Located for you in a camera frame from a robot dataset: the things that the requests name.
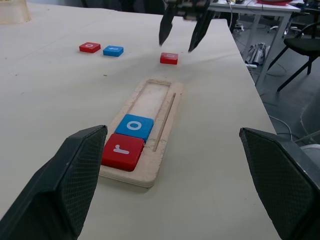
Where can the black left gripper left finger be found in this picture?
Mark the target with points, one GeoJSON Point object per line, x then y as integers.
{"type": "Point", "coordinates": [57, 180]}

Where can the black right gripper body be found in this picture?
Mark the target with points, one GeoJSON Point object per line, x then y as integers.
{"type": "Point", "coordinates": [190, 10]}

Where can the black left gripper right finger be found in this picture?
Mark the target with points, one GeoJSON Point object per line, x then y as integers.
{"type": "Point", "coordinates": [282, 180]}

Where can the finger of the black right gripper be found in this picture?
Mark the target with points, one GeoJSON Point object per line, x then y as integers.
{"type": "Point", "coordinates": [165, 25]}
{"type": "Point", "coordinates": [200, 31]}

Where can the red letter b block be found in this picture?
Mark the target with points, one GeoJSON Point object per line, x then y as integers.
{"type": "Point", "coordinates": [169, 58]}

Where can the silver robot body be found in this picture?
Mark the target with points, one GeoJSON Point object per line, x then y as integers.
{"type": "Point", "coordinates": [312, 150]}

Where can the blue letter t block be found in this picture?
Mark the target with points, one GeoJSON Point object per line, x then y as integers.
{"type": "Point", "coordinates": [113, 50]}

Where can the red letter r block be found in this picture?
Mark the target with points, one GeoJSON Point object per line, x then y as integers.
{"type": "Point", "coordinates": [122, 152]}

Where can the red letter o block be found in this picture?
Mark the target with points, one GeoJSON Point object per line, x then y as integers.
{"type": "Point", "coordinates": [89, 47]}

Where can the blue letter o block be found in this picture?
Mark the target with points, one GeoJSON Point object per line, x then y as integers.
{"type": "Point", "coordinates": [135, 127]}

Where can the wooden letter tray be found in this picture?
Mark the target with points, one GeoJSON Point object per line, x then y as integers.
{"type": "Point", "coordinates": [165, 120]}

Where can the silver crumpled bag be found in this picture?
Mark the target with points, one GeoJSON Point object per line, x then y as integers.
{"type": "Point", "coordinates": [256, 53]}

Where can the white office table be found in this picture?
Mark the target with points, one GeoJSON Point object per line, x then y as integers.
{"type": "Point", "coordinates": [262, 10]}

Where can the red flat object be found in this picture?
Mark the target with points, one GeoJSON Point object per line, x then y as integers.
{"type": "Point", "coordinates": [275, 2]}

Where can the black chair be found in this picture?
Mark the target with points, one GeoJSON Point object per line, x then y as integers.
{"type": "Point", "coordinates": [302, 45]}

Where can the light wooden box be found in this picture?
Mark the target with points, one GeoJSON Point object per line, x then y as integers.
{"type": "Point", "coordinates": [13, 11]}

